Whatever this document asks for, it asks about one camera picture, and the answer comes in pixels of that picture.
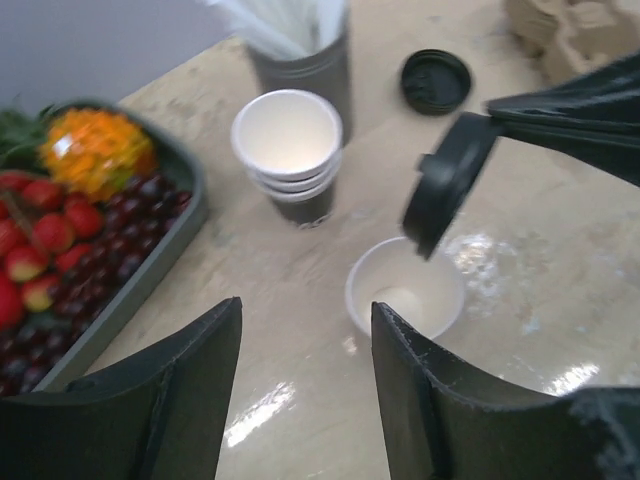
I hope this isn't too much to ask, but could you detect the white wrapped straws bunch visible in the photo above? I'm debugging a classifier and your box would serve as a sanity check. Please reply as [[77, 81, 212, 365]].
[[204, 0, 348, 61]]

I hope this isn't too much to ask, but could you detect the black plastic cup lid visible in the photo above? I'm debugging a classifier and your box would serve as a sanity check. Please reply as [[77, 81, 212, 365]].
[[402, 112, 501, 260]]

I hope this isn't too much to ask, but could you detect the black paper coffee cup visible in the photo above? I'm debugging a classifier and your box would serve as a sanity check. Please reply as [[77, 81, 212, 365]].
[[345, 237, 465, 339]]

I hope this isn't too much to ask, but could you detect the orange spiky fruit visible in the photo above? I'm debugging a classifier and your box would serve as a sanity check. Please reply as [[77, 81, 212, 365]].
[[39, 108, 157, 202]]

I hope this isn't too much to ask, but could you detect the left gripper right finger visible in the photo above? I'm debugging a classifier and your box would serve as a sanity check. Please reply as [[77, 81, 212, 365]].
[[371, 303, 639, 479]]

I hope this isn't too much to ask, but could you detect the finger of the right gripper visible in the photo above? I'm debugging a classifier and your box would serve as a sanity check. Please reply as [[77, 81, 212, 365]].
[[486, 52, 639, 186]]

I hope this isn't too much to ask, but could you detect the grey straw holder cup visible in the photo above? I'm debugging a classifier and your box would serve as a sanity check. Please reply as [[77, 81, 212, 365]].
[[245, 9, 354, 146]]

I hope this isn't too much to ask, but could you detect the grey fruit tray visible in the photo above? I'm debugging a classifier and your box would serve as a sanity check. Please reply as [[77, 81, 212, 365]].
[[34, 97, 209, 391]]

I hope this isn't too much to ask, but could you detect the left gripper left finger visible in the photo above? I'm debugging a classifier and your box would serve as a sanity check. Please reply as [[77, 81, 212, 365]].
[[1, 297, 242, 479]]

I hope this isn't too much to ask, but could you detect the cardboard cup carrier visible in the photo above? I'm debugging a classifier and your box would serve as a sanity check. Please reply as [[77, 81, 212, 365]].
[[502, 0, 639, 85]]

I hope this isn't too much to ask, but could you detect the dark grapes bunch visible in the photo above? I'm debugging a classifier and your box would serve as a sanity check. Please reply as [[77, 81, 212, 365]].
[[1, 171, 192, 397]]

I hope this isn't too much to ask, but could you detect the stack of paper cups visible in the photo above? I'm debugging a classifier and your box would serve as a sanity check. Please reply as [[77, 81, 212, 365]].
[[230, 89, 343, 229]]

